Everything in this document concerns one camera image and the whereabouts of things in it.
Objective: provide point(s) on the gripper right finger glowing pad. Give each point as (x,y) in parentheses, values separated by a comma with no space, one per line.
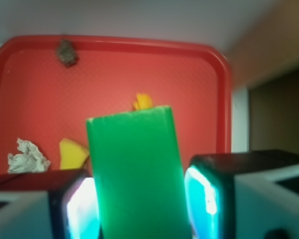
(246,195)

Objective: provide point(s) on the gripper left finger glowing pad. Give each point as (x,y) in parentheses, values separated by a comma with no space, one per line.
(50,205)

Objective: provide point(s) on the green rectangular block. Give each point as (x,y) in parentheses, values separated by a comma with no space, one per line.
(139,176)

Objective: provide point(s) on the yellow sponge with scourer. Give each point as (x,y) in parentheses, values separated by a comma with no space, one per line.
(72,154)

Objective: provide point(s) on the crumpled white paper towel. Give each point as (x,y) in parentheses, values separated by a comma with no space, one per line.
(29,159)

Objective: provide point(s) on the red plastic tray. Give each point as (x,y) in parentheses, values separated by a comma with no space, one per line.
(43,101)

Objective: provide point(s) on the yellow rubber duck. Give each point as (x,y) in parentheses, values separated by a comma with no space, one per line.
(143,101)

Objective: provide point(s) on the brown cardboard panel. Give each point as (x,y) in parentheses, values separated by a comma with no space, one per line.
(269,49)

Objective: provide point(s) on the brown rock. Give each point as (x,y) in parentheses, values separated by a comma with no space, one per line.
(66,53)

